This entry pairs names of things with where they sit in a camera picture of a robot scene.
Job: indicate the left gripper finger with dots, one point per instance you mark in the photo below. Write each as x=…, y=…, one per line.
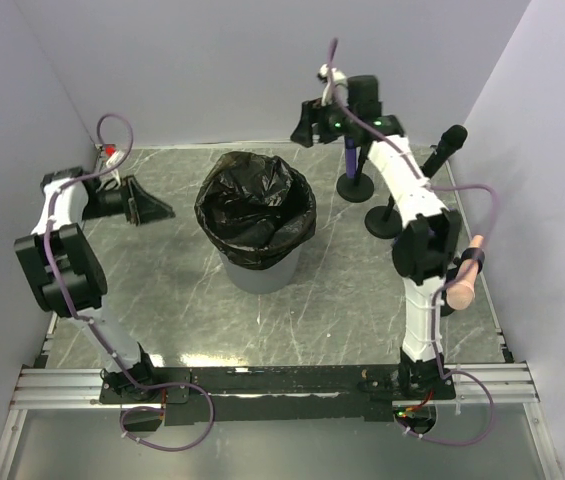
x=141, y=201
x=146, y=213

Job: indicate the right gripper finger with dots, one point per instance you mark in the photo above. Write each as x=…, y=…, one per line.
x=309, y=113
x=303, y=135

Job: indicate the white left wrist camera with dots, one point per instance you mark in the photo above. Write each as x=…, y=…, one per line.
x=114, y=157

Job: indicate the black microphone on stand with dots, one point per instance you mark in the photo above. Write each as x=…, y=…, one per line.
x=408, y=182

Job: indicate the beige microphone on stand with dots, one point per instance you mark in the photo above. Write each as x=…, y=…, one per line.
x=467, y=268

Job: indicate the purple microphone on stand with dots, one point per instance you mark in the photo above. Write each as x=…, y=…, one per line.
x=354, y=185

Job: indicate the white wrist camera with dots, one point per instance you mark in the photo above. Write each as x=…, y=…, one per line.
x=114, y=157
x=335, y=83

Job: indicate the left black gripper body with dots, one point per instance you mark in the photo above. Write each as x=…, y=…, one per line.
x=111, y=202

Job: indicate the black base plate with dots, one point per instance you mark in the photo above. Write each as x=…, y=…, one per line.
x=370, y=392

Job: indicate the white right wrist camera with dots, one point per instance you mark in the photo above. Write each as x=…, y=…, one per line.
x=335, y=83

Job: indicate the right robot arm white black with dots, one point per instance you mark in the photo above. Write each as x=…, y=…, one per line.
x=424, y=231

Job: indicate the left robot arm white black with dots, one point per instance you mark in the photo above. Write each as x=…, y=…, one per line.
x=66, y=277

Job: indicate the black trash bag roll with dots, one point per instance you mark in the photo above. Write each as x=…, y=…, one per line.
x=255, y=209

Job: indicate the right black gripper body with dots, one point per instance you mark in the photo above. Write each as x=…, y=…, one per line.
x=332, y=122

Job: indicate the aluminium rail frame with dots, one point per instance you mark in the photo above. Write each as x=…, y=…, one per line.
x=493, y=429

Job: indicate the grey plastic trash bin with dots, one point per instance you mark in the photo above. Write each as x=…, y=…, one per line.
x=265, y=281

